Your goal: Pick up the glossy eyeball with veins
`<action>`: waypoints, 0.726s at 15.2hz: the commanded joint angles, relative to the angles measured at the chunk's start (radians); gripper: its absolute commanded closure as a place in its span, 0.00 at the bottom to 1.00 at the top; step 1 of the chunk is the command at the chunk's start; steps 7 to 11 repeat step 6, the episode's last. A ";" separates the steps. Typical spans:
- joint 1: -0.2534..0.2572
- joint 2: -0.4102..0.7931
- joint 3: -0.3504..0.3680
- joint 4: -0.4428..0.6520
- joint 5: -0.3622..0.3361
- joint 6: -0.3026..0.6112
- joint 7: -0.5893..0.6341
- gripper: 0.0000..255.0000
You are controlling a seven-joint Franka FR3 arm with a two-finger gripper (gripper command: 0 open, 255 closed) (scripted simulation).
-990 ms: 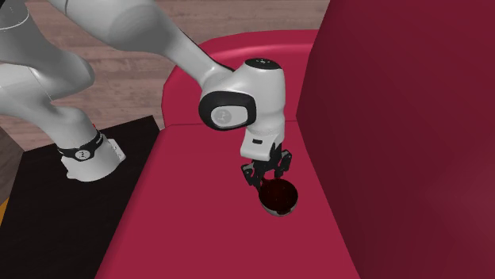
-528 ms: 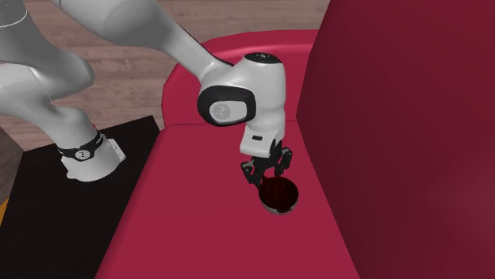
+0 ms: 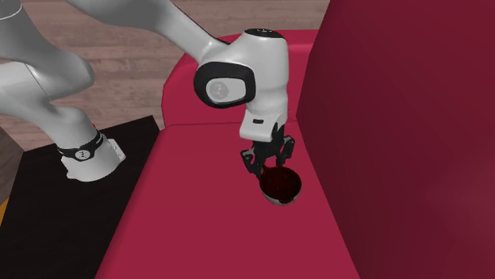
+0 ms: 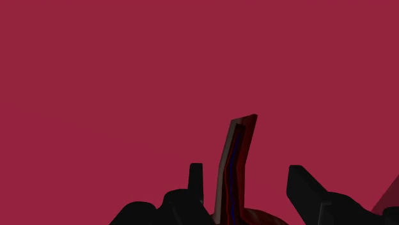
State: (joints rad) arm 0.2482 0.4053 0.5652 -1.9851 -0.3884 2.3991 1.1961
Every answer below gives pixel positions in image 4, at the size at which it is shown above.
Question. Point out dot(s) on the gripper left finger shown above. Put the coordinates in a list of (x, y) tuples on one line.
[(180, 208)]

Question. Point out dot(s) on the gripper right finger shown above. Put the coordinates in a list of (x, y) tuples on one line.
[(311, 199)]

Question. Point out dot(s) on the dark red tall flat object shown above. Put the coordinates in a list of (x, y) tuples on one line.
[(237, 174)]

